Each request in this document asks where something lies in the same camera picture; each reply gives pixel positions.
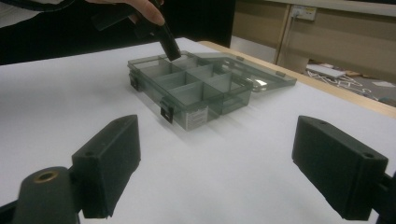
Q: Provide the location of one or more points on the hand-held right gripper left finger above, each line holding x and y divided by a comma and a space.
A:
106, 168

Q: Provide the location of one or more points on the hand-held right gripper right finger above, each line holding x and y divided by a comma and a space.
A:
339, 169

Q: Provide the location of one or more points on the grey transparent compartment box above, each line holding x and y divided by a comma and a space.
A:
193, 88

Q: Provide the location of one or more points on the black curtain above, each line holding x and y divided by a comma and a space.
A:
199, 18

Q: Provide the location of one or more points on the white paper sheet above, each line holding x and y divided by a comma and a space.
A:
383, 84

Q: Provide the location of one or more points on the white flat board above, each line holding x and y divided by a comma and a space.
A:
325, 71

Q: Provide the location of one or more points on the white table sheet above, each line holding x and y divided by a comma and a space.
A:
218, 177

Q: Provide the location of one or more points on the wooden shelf unit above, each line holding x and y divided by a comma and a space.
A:
345, 40

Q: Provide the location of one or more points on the white wall socket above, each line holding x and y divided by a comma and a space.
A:
303, 12

